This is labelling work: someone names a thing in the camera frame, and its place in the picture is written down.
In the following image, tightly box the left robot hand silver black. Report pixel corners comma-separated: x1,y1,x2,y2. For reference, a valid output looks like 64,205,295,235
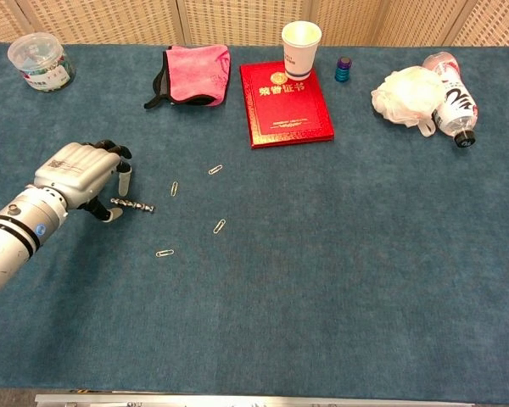
33,138,133,223

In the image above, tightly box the clear plastic jar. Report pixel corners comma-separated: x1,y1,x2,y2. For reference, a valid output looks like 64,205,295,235
7,32,76,93

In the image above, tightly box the pink cloth with black trim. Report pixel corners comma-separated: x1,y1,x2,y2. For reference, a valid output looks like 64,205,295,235
143,43,232,110

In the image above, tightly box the red certificate book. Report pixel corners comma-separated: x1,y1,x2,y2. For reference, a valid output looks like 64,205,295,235
238,60,336,149

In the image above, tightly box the woven folding screen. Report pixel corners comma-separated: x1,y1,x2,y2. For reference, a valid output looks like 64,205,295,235
0,0,509,47

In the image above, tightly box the white paper cup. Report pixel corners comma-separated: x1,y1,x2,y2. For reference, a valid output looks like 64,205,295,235
281,20,323,81

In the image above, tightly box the white mesh bath pouf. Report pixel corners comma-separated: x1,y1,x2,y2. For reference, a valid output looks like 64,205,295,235
371,65,446,138

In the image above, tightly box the clear plastic drink bottle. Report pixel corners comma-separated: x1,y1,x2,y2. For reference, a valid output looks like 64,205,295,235
422,51,479,148

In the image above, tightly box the aluminium rail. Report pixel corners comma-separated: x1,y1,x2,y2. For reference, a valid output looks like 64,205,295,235
34,393,476,407

